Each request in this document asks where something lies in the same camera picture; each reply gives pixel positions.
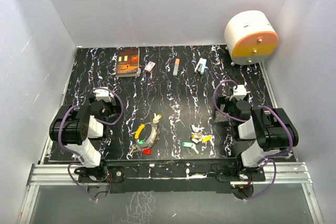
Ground large keyring with yellow handle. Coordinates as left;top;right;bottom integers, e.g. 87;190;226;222
134;122;160;149

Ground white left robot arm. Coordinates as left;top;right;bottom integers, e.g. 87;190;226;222
49;91;123;182

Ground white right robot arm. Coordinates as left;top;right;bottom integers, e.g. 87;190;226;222
214;96;299;180

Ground red tag key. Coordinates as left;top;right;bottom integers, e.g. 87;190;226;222
142;149;152;155

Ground paperback book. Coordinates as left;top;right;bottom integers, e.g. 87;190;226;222
115;48;140;78

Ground white blue stapler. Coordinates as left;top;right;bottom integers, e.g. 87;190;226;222
194;58;207;75

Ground small red white box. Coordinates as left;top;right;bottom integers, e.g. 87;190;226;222
144;61;155;72

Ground green key tag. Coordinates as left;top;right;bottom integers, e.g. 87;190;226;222
182;142;194;148

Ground white round drawer cabinet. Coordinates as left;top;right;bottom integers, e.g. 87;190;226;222
224;10;279;66

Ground orange grey eraser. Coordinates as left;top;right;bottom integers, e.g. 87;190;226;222
173;58;180;76

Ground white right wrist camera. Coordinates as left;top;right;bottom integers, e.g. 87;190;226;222
229;84;250;101

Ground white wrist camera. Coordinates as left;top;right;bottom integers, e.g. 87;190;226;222
93;87;114;102
229;84;250;101

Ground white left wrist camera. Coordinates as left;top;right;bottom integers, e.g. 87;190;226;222
93;87;114;102

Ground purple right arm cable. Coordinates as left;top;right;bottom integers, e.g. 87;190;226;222
213;79;293;200

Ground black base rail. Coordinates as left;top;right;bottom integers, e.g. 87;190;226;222
75;158;266;194

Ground aluminium frame rail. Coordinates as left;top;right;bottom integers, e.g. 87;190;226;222
27;162;312;186

